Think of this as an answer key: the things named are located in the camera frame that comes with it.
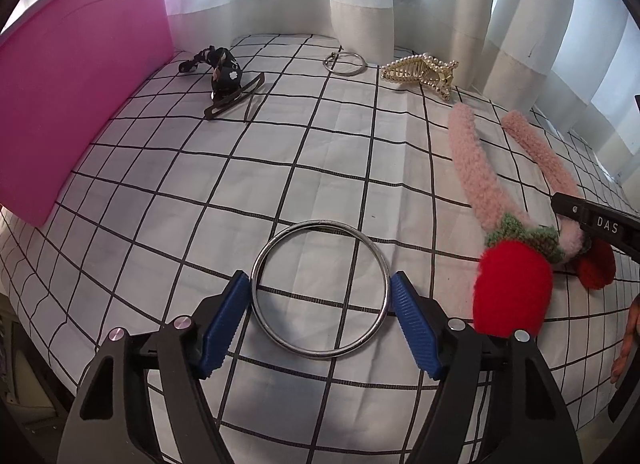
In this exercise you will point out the pink fuzzy strawberry headband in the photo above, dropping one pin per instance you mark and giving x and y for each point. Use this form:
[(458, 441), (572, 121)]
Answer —
[(475, 169)]

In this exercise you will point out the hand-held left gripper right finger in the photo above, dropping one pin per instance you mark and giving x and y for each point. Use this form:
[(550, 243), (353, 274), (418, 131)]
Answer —
[(414, 326)]

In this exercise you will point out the gold pearl hair claw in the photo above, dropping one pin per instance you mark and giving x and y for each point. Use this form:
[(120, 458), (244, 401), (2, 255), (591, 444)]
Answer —
[(415, 72)]

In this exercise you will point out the pink plastic box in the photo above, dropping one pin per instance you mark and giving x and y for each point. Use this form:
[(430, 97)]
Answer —
[(75, 94)]

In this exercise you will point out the black bow hair clip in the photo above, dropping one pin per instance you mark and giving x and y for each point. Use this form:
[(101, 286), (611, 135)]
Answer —
[(222, 74)]

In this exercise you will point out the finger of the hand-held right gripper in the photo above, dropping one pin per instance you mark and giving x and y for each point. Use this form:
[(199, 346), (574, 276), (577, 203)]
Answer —
[(600, 226)]

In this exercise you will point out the large silver bangle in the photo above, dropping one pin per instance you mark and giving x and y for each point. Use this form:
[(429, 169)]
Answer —
[(256, 304)]

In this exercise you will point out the thin dark hair pin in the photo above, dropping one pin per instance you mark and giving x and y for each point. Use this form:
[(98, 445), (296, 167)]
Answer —
[(251, 107)]

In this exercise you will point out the person's right hand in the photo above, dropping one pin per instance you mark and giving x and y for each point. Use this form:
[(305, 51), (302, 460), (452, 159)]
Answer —
[(627, 344)]

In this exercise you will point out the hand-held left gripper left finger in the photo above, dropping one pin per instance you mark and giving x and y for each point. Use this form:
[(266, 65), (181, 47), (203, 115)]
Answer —
[(226, 324)]

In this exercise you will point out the small silver bangle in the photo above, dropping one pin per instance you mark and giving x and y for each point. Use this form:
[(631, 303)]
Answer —
[(326, 64)]

